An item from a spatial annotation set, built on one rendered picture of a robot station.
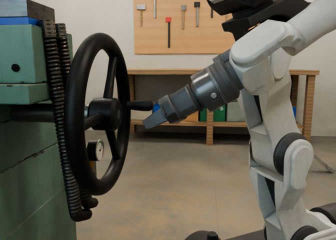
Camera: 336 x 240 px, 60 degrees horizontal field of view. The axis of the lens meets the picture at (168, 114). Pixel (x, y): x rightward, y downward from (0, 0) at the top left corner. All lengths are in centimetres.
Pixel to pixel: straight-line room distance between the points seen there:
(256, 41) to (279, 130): 43
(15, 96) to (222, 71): 36
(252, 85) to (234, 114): 286
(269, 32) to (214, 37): 327
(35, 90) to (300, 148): 75
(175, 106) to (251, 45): 19
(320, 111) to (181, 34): 203
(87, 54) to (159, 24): 347
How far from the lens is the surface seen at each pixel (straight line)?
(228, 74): 58
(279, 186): 100
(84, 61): 44
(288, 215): 110
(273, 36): 59
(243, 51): 58
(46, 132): 72
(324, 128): 425
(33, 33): 50
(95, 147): 83
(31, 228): 71
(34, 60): 50
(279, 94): 91
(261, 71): 60
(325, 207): 133
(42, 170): 72
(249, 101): 99
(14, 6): 53
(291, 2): 95
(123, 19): 403
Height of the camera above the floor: 90
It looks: 9 degrees down
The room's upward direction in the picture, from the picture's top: straight up
